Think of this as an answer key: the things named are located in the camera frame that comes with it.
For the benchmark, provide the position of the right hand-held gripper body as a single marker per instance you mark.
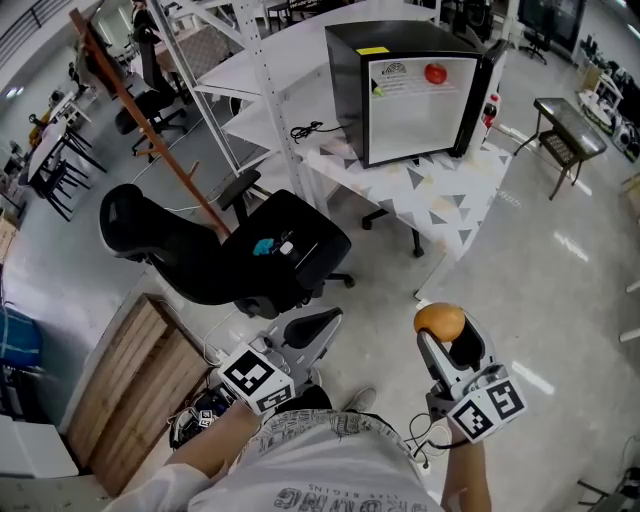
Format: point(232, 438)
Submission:
point(487, 407)

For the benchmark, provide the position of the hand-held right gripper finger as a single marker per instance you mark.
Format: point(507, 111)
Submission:
point(435, 357)
point(482, 345)

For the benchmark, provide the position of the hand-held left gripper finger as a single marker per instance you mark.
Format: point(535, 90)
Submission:
point(269, 339)
point(312, 327)

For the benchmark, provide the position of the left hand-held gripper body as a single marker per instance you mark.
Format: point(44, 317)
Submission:
point(255, 375)

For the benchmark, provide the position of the round orange food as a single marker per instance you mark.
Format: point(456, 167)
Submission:
point(440, 321)

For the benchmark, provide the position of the black mini fridge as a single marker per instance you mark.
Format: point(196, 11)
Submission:
point(415, 120)

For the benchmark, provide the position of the small green food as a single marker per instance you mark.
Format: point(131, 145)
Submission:
point(378, 91)

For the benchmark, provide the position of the red tomato food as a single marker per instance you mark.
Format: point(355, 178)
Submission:
point(435, 73)

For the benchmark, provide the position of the person's left forearm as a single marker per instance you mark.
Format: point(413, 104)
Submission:
point(215, 445)

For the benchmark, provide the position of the person's right forearm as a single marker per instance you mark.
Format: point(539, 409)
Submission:
point(465, 480)

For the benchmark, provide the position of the small white box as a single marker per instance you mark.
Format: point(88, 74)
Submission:
point(286, 248)

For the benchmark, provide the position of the person's grey shoe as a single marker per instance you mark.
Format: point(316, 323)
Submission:
point(360, 400)

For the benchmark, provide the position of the teal crumpled item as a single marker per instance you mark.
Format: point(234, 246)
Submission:
point(263, 247)

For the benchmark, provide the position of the black mesh office chair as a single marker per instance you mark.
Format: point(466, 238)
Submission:
point(210, 260)

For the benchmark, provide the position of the person's white printed shirt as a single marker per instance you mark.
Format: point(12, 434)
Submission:
point(310, 470)

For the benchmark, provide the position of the wooden pallet board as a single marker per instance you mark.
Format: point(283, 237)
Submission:
point(140, 390)

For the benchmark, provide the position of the triangle patterned table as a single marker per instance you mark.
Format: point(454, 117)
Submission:
point(440, 195)

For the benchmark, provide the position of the white cabinet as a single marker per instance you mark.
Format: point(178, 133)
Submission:
point(35, 450)

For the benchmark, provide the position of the red label cola bottle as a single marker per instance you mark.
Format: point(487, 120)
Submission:
point(491, 112)

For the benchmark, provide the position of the dark top metal bench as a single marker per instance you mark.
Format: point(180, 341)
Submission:
point(567, 127)

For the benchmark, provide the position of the wooden coat rack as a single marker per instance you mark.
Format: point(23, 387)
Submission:
point(150, 125)

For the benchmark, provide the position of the black high-back office chair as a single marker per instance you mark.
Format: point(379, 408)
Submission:
point(152, 100)

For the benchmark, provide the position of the white table with black legs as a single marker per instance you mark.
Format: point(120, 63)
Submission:
point(55, 160)

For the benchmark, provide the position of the black swivel chair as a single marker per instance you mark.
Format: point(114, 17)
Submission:
point(536, 45)

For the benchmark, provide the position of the large black screen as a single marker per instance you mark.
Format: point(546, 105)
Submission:
point(550, 20)

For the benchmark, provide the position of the white metal shelving frame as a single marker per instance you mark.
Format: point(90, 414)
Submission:
point(270, 90)

